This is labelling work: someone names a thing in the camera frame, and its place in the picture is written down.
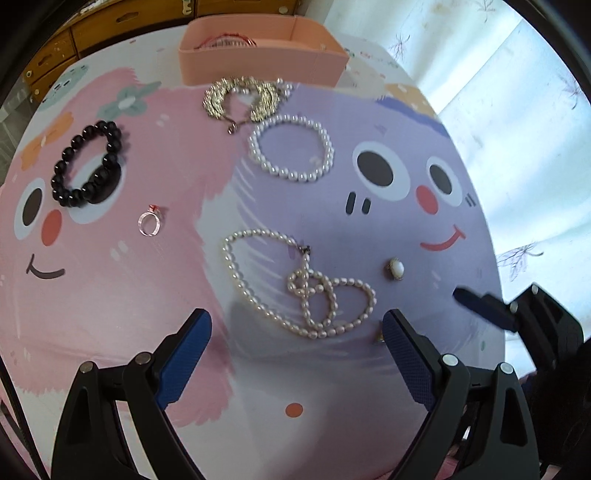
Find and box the gold chain bracelet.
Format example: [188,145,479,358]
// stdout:
[203,78,282,134]

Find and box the white floral curtain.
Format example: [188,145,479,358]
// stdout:
[295,0,591,384]

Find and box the black bead bracelet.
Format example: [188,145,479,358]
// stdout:
[52,120,124,208]

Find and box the pink storage box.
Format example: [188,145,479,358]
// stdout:
[178,16,349,86]

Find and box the red string bracelet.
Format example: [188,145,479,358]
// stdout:
[194,33,257,49]

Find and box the silver ring with red stone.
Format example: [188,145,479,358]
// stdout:
[139,205,161,236]

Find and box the small pearl bracelet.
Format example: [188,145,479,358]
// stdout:
[228,78,296,100]

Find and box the wooden desk with drawers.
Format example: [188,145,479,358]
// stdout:
[21,0,305,100]

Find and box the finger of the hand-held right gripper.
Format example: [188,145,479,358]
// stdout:
[453,286,522,333]
[517,284,585,370]

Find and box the white pearl bracelet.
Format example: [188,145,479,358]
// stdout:
[248,114,334,183]

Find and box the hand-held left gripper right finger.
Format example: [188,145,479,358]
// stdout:
[382,308,541,480]

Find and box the long pearl necklace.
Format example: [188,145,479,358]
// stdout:
[222,229,377,340]

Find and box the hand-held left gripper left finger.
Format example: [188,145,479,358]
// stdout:
[51,308,213,480]

